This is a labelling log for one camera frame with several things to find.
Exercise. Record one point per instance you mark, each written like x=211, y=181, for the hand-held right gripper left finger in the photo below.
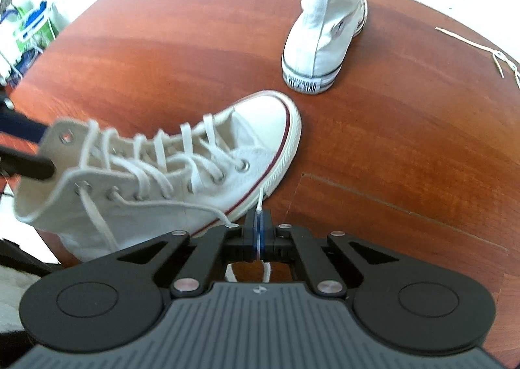
x=252, y=231

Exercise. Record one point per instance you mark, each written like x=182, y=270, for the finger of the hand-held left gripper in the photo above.
x=20, y=125
x=28, y=163

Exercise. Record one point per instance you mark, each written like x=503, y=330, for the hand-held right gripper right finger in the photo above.
x=267, y=231

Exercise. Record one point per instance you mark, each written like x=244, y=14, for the cream high-top canvas sneaker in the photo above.
x=252, y=129

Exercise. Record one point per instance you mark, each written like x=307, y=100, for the white shoelace threaded through sneaker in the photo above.
x=162, y=174

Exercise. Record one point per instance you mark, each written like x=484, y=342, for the green plastic bag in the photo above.
x=20, y=33

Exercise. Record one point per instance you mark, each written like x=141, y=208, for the blue plastic bag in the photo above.
x=34, y=15

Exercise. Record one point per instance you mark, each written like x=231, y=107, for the white quilted cloth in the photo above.
x=12, y=296

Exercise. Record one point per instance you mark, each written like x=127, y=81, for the bright white high-top sneaker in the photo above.
x=321, y=35

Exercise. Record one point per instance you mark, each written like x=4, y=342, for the loose white shoelace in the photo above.
x=499, y=56

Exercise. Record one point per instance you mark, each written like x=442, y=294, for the blue frame shopping trolley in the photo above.
x=18, y=64

